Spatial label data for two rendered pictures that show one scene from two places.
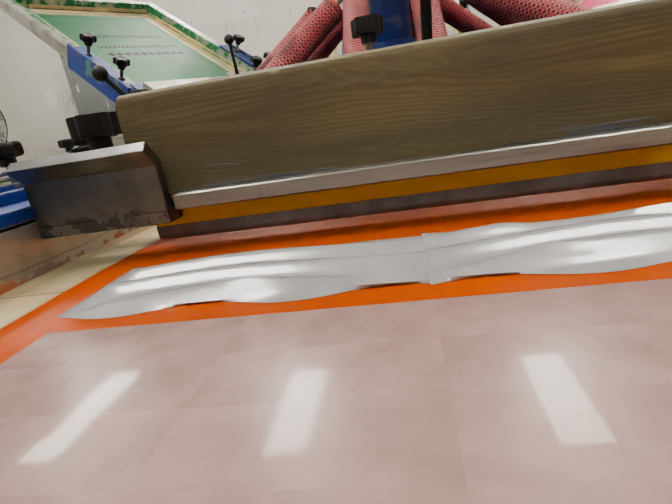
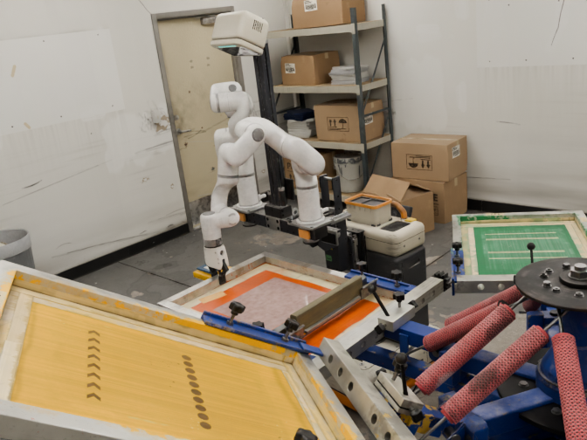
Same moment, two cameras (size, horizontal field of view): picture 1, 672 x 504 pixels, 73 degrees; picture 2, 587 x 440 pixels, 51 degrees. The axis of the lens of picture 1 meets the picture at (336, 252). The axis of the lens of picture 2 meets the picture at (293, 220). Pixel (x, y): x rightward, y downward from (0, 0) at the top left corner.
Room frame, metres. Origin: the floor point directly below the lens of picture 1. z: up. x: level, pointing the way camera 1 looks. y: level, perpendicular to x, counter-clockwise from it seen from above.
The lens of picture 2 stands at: (1.34, -1.70, 2.00)
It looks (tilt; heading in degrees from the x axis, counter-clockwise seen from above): 18 degrees down; 125
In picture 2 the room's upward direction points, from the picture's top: 7 degrees counter-clockwise
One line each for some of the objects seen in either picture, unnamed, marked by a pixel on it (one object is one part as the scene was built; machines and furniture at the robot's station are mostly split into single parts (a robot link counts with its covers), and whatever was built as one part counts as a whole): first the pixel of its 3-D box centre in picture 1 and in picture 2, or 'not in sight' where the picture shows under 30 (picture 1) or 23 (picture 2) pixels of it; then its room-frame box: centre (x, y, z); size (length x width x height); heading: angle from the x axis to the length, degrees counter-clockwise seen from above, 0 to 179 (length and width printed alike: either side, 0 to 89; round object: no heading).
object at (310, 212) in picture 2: not in sight; (311, 202); (-0.06, 0.46, 1.21); 0.16 x 0.13 x 0.15; 74
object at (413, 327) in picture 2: not in sight; (412, 333); (0.63, -0.12, 1.02); 0.17 x 0.06 x 0.05; 170
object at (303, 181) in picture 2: not in sight; (306, 168); (-0.06, 0.44, 1.37); 0.13 x 0.10 x 0.16; 150
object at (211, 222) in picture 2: not in sight; (219, 223); (-0.26, 0.08, 1.23); 0.15 x 0.10 x 0.11; 66
